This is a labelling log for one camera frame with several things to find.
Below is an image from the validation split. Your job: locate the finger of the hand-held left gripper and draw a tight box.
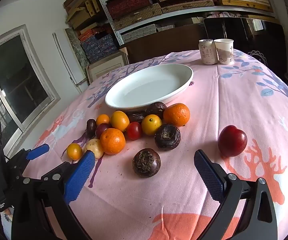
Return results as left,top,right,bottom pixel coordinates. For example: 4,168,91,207
6,143,50,178

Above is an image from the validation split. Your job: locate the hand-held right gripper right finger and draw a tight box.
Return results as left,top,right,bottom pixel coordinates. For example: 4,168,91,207
193,149,278,240

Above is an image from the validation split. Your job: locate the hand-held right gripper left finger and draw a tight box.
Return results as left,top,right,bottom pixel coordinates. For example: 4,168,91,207
10,150,96,240

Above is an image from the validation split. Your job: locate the small orange tomato front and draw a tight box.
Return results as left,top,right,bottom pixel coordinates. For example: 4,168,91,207
66,143,83,160

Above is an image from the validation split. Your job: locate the pale yellow round fruit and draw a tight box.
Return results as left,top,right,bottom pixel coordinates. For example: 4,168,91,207
84,138,104,159

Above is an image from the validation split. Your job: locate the orange mandarin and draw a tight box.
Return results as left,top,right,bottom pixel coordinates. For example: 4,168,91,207
99,128,126,155

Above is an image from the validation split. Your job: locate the small red plum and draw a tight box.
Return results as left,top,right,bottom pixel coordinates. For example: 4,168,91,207
95,123,111,138

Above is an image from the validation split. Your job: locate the small orange citrus fruit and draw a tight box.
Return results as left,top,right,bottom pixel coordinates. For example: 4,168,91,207
96,114,111,126

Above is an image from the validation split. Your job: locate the yellow citrus fruit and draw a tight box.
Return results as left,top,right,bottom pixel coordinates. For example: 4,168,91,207
110,111,130,132
141,114,162,135

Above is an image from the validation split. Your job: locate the large orange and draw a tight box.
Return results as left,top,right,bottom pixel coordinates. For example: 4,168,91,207
163,103,191,127

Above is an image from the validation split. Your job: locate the white oval plate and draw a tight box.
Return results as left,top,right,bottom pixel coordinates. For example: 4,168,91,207
105,63,194,111

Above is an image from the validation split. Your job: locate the large red plum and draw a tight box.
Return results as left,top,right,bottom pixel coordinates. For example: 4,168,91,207
218,125,248,157

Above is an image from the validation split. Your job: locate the pink printed tablecloth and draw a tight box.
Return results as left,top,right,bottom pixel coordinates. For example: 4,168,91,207
0,49,288,240

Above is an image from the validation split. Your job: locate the red cherry tomato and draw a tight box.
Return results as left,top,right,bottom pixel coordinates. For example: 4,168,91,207
126,122,142,140

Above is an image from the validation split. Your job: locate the sliding glass window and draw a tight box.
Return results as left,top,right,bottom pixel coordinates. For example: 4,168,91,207
0,24,61,153

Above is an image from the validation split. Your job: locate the white long board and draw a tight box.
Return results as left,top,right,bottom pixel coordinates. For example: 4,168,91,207
52,31,84,87

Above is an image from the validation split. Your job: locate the grey marbled panel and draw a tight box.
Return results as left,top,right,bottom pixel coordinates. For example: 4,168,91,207
65,27,90,68

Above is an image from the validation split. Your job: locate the stack of blue floral boxes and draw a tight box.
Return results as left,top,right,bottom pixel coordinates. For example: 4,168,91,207
80,29,119,63

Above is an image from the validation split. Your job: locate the white drink can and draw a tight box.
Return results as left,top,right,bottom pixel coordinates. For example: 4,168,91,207
198,39,218,65

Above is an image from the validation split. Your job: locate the white paper cup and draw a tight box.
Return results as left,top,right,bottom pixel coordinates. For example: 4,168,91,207
213,39,235,65

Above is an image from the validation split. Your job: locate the brown wooden board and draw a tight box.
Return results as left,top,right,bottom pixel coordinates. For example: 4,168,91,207
119,25,207,63

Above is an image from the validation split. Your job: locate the stack of tan boxes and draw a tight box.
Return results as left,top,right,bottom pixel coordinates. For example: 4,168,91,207
64,0,101,30

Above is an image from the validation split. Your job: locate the metal shelf rack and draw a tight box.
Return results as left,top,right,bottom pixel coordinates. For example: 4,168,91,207
90,0,280,46

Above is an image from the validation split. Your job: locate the shelf of woven flat boxes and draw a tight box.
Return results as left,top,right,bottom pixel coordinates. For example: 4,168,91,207
95,0,272,38

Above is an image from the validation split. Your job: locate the wooden picture frame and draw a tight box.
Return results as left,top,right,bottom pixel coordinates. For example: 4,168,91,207
86,51,130,83

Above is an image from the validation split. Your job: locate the dark wire basket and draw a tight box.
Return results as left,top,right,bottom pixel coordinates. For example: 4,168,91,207
248,50,269,65

